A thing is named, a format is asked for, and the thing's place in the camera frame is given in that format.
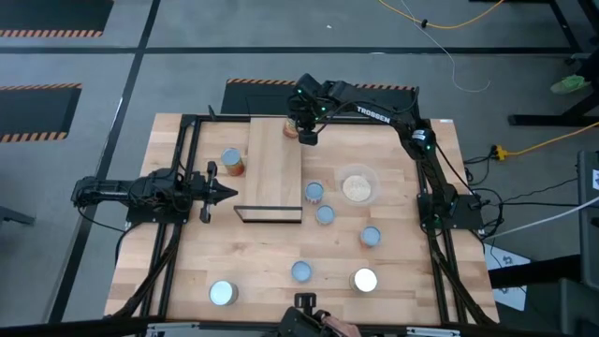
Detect tall green beans can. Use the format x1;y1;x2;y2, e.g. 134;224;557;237
220;147;246;178

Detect short oranges can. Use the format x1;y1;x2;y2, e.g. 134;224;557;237
359;226;383;249

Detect black floor bar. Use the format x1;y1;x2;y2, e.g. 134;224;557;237
489;255;581;289

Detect thick white cable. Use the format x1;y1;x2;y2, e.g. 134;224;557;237
481;195;599;241

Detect thin grey floor cable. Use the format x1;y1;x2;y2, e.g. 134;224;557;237
400;0;492;94

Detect yellow extension cable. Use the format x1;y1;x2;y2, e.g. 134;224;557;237
507;121;599;157
377;0;505;31

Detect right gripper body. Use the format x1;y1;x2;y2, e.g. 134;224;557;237
286;73;336;147

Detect short mushroom can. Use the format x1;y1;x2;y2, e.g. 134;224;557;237
314;204;336;227

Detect person's shoe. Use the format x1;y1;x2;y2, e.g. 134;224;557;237
549;74;592;96

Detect white paper sign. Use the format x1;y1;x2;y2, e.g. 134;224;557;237
481;242;530;313

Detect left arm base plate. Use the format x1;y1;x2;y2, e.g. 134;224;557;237
124;204;192;225

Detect tall carrots can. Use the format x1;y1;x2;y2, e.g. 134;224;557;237
348;267;379;294

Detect black desk frame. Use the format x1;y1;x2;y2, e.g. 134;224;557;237
467;0;599;127

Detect tall peas can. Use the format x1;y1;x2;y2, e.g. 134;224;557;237
208;279;240;308

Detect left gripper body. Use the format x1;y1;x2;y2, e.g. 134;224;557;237
185;160;220;225

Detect black aluminium table frame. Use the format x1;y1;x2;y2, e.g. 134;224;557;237
110;106;497;329

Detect tall corn can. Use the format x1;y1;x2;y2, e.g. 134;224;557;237
282;116;301;140

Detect short salmon can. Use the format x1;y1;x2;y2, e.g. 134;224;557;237
290;260;314;285

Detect black handheld device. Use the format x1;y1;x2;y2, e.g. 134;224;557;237
279;292;329;337

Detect black rig crossbeam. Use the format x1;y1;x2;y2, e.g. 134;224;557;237
0;315;599;337

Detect person's hand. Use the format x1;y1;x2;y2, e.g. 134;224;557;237
322;315;362;337

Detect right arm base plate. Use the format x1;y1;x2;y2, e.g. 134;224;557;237
417;192;484;230

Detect wooden shelf with black frame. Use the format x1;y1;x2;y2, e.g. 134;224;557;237
232;116;304;225

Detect grey cabinet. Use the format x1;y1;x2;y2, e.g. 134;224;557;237
576;149;599;291

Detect short sliced carrots can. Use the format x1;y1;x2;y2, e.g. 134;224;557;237
303;181;326;205

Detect black hazard-striped floor mat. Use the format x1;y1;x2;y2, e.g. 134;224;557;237
0;82;83;144
219;78;421;119
0;0;115;38

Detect clear plastic bowl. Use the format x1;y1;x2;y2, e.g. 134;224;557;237
334;163;382;208

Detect grey furniture foot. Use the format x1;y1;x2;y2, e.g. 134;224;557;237
0;205;37;226

